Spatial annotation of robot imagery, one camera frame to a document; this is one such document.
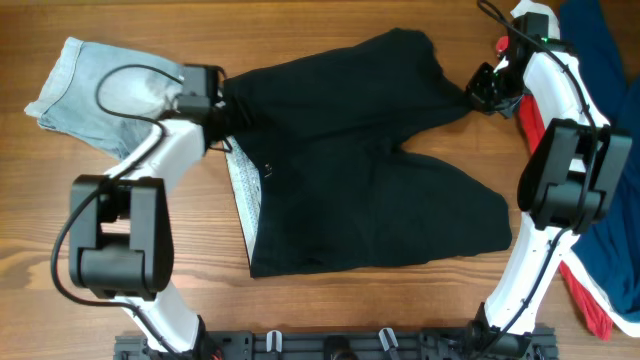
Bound black shorts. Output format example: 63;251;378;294
223;29;512;278

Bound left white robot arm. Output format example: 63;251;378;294
59;104;233;359

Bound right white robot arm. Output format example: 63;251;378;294
464;35;639;359

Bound red cloth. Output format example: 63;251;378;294
485;53;613;339

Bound navy blue garment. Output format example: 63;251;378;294
559;0;639;322

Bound folded light blue denim shorts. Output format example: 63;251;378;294
25;37;183;160

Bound white cloth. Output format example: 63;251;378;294
511;1;639;340

